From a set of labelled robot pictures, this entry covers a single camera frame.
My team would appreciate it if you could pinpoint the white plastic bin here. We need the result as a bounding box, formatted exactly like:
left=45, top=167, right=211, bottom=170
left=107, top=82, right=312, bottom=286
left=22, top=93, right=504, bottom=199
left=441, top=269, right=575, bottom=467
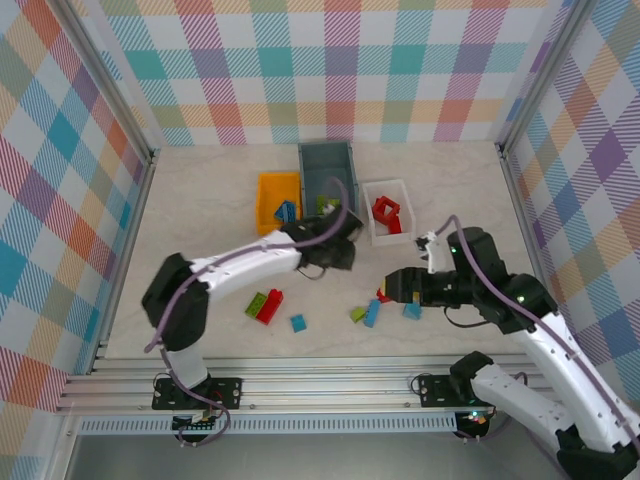
left=361, top=178, right=418, bottom=248

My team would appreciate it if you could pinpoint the red lego window frame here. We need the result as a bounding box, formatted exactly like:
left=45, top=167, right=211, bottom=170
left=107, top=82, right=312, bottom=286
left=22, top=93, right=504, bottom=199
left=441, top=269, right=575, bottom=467
left=370, top=195, right=401, bottom=226

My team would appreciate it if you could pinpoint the orange plastic bin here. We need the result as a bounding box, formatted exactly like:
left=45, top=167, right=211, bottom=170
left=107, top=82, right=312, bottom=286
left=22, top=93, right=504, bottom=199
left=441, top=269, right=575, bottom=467
left=255, top=171, right=304, bottom=237

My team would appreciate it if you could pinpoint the grey plastic bin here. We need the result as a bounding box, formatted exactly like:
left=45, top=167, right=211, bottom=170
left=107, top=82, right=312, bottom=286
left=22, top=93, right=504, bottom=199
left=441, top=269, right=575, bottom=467
left=297, top=141, right=362, bottom=221

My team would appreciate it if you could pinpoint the small electronics board with lights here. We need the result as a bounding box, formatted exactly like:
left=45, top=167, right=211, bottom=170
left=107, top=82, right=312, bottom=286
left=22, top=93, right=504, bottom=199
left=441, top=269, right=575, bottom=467
left=457, top=409, right=494, bottom=429

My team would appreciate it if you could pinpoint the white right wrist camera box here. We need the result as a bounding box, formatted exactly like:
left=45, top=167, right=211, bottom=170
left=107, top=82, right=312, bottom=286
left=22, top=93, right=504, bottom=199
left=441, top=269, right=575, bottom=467
left=414, top=230, right=449, bottom=274

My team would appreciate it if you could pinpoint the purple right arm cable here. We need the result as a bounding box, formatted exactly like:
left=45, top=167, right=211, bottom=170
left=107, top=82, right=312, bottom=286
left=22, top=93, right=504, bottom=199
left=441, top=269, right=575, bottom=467
left=432, top=214, right=639, bottom=480

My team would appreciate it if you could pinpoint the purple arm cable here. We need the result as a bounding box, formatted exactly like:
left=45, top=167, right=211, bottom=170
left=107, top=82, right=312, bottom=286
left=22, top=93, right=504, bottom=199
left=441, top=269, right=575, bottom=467
left=432, top=214, right=639, bottom=480
left=143, top=177, right=351, bottom=448

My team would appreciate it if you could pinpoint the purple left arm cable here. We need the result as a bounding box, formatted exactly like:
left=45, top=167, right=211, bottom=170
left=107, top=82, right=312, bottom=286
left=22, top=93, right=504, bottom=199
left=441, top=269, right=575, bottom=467
left=143, top=177, right=351, bottom=448

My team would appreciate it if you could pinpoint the aluminium side rail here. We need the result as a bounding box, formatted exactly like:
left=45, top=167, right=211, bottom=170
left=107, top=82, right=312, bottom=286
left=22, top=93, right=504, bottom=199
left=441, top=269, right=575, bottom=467
left=87, top=147, right=160, bottom=376
left=498, top=144, right=576, bottom=369

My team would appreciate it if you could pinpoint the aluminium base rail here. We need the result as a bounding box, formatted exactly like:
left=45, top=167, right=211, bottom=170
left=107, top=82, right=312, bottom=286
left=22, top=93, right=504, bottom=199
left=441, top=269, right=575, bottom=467
left=54, top=355, right=607, bottom=415

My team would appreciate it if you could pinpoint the white slotted cable duct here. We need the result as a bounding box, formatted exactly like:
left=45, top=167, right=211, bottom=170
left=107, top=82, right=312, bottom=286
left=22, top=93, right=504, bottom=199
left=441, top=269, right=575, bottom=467
left=78, top=417, right=460, bottom=436

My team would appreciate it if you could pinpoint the aluminium corner post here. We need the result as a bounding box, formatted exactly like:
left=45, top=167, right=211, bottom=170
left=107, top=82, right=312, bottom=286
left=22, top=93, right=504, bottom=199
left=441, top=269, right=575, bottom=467
left=58, top=0, right=157, bottom=166
left=497, top=0, right=604, bottom=156

